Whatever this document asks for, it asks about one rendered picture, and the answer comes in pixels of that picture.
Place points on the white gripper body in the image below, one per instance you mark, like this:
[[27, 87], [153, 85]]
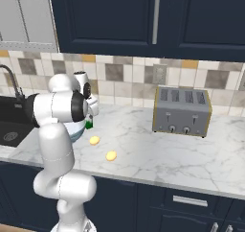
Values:
[[93, 104]]

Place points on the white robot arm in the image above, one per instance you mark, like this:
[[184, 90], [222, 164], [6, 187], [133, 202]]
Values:
[[55, 146]]

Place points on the green milk carton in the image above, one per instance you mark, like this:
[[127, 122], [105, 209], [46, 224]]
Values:
[[89, 124]]

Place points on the pale blue bowl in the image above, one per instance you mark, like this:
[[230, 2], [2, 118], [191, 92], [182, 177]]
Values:
[[77, 132]]

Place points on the black sink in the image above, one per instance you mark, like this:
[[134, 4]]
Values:
[[12, 120]]

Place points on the yellow egg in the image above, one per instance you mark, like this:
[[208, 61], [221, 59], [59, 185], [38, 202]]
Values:
[[94, 140], [111, 156]]

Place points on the black tap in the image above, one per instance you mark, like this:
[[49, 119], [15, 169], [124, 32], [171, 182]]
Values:
[[12, 79]]

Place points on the grey four-slot toaster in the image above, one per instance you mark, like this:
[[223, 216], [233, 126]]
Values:
[[182, 114]]

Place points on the navy base cupboard door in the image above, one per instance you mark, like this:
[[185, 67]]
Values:
[[188, 222], [115, 207], [19, 194], [237, 224]]

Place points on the navy drawer front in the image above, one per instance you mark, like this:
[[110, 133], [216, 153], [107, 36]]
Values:
[[194, 201]]

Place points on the grey wall socket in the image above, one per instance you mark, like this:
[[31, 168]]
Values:
[[159, 74]]

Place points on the navy wall cupboard door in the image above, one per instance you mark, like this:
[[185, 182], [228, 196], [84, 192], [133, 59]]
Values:
[[105, 15], [204, 18]]

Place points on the grey wall cupboard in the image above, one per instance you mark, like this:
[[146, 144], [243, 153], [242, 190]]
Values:
[[25, 15]]

